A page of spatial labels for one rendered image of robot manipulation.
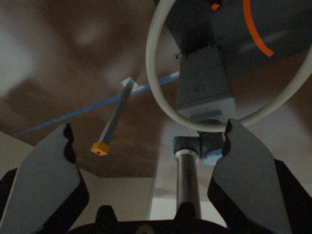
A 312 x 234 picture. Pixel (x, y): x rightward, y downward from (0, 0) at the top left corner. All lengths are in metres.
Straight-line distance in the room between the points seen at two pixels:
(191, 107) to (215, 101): 0.16
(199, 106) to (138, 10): 1.11
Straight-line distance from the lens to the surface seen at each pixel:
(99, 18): 1.82
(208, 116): 1.03
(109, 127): 1.50
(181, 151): 0.87
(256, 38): 1.78
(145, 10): 1.63
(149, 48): 0.39
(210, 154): 0.90
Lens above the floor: 1.56
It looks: 40 degrees down
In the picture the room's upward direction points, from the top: 168 degrees counter-clockwise
